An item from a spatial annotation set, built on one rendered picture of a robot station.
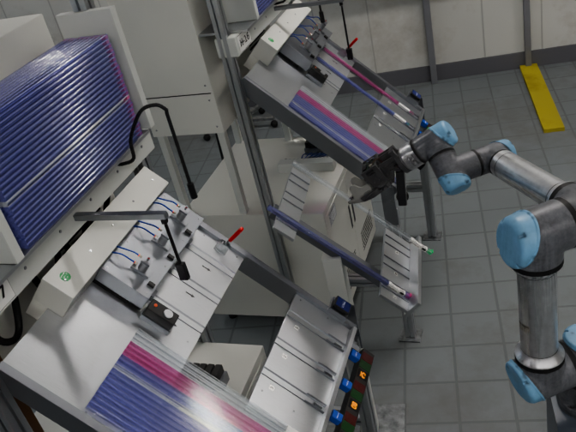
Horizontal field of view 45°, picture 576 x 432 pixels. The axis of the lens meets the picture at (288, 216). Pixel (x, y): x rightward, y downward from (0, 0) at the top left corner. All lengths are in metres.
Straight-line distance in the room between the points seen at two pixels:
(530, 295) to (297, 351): 0.62
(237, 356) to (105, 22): 1.06
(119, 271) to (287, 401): 0.52
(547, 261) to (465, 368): 1.37
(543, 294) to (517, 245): 0.16
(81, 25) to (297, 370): 1.03
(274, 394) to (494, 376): 1.28
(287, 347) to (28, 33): 1.02
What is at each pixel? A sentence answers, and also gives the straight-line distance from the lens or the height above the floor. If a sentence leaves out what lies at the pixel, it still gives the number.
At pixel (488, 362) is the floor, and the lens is 2.91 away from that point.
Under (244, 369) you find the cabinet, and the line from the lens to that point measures 2.14.
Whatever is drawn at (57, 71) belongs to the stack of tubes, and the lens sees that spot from 1.59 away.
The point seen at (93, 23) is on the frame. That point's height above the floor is 1.68.
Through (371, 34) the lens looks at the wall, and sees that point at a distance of 5.31.
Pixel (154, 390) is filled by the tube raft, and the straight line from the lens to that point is 1.61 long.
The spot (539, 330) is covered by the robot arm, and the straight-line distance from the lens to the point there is 1.71.
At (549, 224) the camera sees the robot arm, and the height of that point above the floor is 1.18.
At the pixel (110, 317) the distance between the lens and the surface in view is 1.68.
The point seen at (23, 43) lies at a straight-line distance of 1.82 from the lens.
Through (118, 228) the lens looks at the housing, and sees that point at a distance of 1.74.
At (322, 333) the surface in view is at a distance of 1.96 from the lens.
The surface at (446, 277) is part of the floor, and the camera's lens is 3.33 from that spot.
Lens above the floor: 2.05
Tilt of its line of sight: 31 degrees down
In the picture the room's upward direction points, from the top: 14 degrees counter-clockwise
